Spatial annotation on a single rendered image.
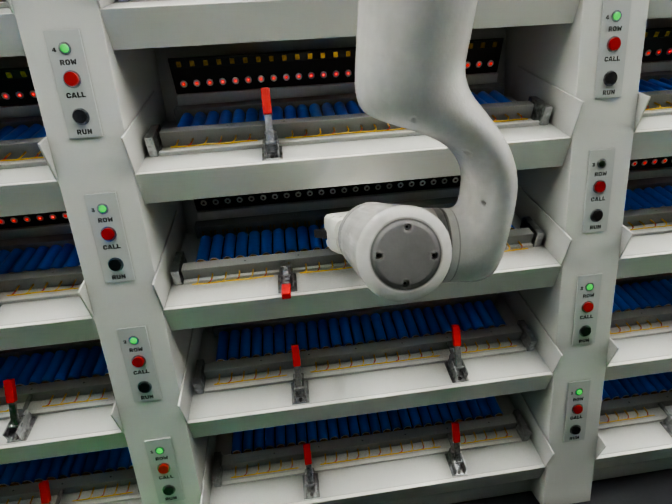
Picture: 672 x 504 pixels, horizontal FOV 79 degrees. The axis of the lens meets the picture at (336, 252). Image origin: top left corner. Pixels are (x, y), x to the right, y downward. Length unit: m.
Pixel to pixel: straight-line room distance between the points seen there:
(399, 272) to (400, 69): 0.16
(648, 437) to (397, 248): 0.78
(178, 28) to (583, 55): 0.53
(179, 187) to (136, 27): 0.20
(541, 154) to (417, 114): 0.37
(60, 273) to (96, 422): 0.24
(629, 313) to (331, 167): 0.63
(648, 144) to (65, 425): 0.99
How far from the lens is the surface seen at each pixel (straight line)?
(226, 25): 0.59
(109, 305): 0.66
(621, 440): 1.01
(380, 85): 0.33
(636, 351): 0.91
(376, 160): 0.58
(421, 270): 0.35
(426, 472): 0.85
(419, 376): 0.74
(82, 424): 0.80
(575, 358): 0.81
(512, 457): 0.90
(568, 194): 0.70
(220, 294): 0.63
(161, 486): 0.81
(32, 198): 0.67
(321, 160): 0.57
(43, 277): 0.76
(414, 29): 0.32
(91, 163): 0.62
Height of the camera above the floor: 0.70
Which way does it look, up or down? 16 degrees down
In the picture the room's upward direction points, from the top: 5 degrees counter-clockwise
